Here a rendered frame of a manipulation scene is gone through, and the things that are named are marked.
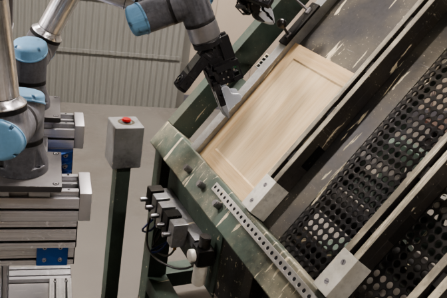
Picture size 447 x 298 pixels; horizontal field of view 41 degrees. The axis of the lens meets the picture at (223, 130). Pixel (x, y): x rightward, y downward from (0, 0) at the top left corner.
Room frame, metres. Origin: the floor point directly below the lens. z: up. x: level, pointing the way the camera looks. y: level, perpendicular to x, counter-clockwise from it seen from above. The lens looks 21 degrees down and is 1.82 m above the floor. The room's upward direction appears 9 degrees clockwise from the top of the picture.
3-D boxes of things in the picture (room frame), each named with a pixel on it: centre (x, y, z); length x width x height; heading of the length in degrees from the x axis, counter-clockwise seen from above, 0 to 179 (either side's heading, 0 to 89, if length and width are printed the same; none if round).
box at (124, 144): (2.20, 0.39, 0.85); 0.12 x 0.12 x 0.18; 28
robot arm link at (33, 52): (1.95, 0.70, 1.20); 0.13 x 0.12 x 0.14; 9
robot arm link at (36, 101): (1.47, 0.54, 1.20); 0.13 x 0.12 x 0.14; 5
